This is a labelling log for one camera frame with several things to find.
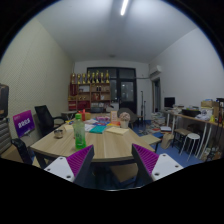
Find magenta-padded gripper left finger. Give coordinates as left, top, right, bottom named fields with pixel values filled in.
left=43, top=144, right=95, bottom=188

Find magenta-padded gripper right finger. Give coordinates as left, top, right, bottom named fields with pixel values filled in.
left=131, top=143, right=185, bottom=188

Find green tea plastic bottle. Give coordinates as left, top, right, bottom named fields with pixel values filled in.
left=72, top=113, right=87, bottom=150

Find small stainless steel cup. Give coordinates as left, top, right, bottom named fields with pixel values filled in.
left=53, top=128, right=65, bottom=139

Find pale yellow book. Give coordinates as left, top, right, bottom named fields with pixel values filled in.
left=63, top=123, right=75, bottom=132
left=105, top=126, right=130, bottom=136

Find teal book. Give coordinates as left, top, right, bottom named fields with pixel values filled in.
left=89, top=124, right=108, bottom=135

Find pink flowers in white pot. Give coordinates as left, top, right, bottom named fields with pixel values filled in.
left=118, top=112, right=131, bottom=129

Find small round side table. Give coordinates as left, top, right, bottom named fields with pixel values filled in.
left=60, top=110, right=78, bottom=121

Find white round stool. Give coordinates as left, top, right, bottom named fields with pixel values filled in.
left=179, top=132, right=201, bottom=158

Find upright orange box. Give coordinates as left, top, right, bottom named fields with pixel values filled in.
left=110, top=110, right=119, bottom=123

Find black office chair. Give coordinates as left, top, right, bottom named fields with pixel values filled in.
left=34, top=104, right=66, bottom=138

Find black mesh chair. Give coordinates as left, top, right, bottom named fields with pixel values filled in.
left=11, top=138, right=34, bottom=166

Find black computer monitor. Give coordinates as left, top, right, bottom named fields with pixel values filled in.
left=163, top=96, right=176, bottom=109

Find cluttered white-legged side desk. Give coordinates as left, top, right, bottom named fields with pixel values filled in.
left=159, top=98, right=224, bottom=162

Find wooden shelf unit with trophies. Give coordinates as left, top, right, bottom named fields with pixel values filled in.
left=67, top=70, right=112, bottom=112

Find purple sign on stand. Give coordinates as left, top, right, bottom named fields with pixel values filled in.
left=12, top=109, right=36, bottom=139

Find dark glass door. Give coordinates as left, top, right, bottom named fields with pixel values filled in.
left=86, top=66, right=138, bottom=114

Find long ceiling light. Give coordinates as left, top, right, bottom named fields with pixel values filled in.
left=119, top=0, right=130, bottom=17

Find white wall air conditioner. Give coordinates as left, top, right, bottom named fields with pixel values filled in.
left=148, top=64, right=163, bottom=77

